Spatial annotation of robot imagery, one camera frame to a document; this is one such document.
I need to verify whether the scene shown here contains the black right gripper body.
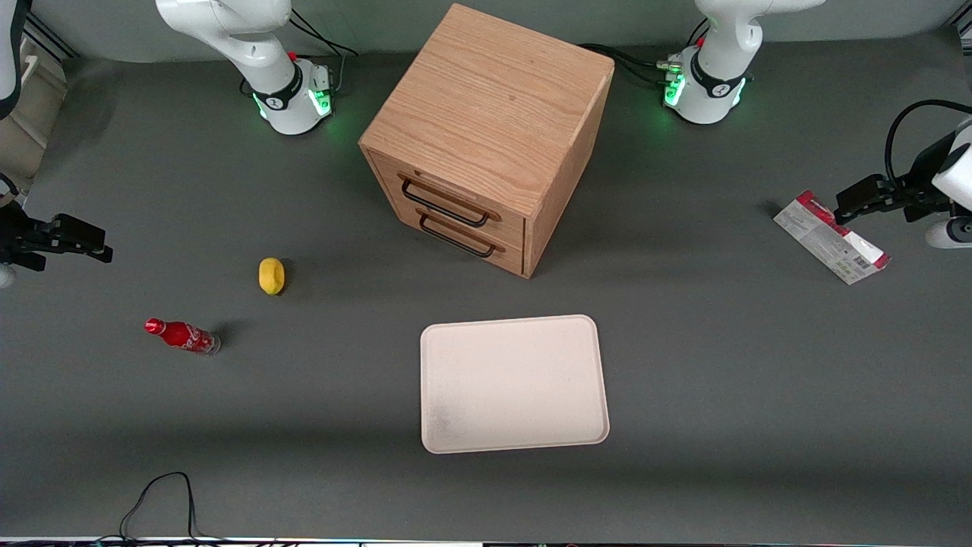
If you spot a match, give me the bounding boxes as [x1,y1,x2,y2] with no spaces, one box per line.
[0,201,53,273]

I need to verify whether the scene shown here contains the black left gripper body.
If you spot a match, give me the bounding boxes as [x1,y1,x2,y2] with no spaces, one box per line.
[902,133,959,223]

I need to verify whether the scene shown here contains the red cookie box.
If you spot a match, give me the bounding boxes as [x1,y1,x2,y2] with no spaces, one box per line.
[773,190,892,286]

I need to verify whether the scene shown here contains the beige box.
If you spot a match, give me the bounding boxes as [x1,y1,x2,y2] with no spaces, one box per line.
[0,34,68,180]

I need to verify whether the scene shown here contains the beige plastic tray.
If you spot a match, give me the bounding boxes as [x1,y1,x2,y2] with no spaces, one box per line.
[420,315,611,455]

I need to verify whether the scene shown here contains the red cola bottle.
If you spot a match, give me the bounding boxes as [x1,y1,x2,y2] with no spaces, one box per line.
[144,318,222,356]

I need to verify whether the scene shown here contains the yellow lemon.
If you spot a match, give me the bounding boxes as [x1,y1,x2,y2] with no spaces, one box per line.
[258,258,286,296]

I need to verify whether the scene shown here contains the wooden two-drawer cabinet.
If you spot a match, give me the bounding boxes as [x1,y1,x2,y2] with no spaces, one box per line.
[358,3,616,280]

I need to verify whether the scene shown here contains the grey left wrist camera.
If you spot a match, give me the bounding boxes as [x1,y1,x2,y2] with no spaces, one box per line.
[924,216,972,250]

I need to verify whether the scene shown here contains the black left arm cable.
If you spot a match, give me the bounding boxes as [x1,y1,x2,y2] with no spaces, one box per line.
[884,99,972,188]

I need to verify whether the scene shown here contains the aluminium frame rail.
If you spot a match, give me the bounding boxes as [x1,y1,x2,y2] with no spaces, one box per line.
[23,14,78,61]

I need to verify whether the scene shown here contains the thin black looped cable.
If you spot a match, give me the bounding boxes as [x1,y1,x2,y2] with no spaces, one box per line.
[95,472,229,545]

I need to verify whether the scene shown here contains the black left base cables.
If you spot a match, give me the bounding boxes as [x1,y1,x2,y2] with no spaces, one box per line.
[579,19,712,86]

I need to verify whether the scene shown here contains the black base cables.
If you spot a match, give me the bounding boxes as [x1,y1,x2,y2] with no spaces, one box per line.
[287,8,359,93]
[579,19,712,86]

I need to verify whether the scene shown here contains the black right base cables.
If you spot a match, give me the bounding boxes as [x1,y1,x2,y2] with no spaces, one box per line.
[287,8,359,93]

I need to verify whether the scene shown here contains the long black drawer handle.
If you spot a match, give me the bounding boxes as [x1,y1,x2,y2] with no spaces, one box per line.
[400,176,493,229]

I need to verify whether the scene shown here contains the short black drawer handle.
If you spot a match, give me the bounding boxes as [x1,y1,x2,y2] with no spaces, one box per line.
[418,213,499,259]

